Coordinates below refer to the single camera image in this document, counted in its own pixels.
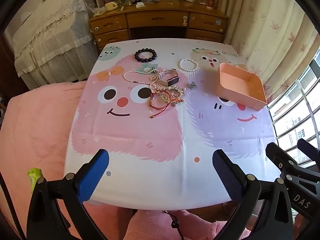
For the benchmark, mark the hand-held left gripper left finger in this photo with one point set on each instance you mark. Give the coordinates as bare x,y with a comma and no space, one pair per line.
93,176

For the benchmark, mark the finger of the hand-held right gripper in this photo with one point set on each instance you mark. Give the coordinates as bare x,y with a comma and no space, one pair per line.
277,156
308,147

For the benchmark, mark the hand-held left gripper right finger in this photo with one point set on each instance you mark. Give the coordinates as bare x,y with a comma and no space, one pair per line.
225,173

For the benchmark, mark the pink paper tray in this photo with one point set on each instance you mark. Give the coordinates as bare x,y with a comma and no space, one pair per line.
235,80

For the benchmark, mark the window with metal bars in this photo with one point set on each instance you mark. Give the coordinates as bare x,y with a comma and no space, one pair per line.
287,120

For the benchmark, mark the green snack packet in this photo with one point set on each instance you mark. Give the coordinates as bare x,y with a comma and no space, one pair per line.
33,175

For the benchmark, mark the pink fleece blanket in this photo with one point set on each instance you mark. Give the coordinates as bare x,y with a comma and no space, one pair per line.
37,130

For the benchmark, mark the pink fleece clothing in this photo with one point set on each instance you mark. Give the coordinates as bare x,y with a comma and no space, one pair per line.
150,226

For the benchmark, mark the silver flower brooch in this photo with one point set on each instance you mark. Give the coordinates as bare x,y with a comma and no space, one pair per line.
193,85

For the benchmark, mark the cream leaf print curtain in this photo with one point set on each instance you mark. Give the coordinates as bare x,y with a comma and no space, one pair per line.
270,30

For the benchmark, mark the white lace bed cover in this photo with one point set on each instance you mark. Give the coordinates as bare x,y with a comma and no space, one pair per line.
50,30

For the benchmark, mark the green drawer lock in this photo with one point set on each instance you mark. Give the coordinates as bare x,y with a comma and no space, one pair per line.
185,20

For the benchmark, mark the clear plastic bag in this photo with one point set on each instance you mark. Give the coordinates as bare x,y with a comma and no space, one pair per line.
98,10

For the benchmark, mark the wooden desk with drawers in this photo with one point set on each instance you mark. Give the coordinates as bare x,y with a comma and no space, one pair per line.
150,17

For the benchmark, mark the red paper cup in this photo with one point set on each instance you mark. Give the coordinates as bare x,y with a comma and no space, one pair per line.
211,1

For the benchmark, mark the cream ceramic mug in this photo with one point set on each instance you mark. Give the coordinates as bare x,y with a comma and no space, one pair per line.
110,6

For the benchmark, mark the small white box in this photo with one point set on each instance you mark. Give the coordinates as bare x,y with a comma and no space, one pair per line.
140,4

